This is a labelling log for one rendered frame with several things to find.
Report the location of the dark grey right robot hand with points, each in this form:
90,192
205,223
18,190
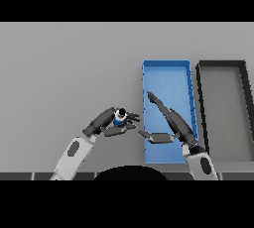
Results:
180,124

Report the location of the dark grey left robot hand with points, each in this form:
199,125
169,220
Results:
102,121

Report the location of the blue pipe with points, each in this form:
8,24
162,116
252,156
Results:
120,117

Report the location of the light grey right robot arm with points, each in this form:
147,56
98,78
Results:
201,165

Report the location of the blue bin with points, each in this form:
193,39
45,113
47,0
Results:
167,80

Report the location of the dark grey bin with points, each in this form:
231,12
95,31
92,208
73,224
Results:
225,106

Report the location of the flat black rounded shape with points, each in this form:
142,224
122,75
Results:
130,173

